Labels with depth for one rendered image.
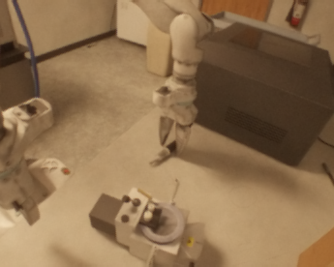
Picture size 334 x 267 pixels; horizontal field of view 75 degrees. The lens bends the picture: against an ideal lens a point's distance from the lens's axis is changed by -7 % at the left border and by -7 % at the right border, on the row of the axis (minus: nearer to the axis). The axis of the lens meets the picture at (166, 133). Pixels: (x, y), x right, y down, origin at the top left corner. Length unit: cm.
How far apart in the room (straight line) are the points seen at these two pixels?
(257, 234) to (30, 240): 54
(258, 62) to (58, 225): 69
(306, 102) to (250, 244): 41
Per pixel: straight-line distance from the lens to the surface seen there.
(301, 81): 74
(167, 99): 54
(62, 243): 60
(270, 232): 68
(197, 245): 51
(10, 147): 34
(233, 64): 74
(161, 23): 57
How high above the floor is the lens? 143
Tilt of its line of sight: 41 degrees down
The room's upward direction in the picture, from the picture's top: 9 degrees clockwise
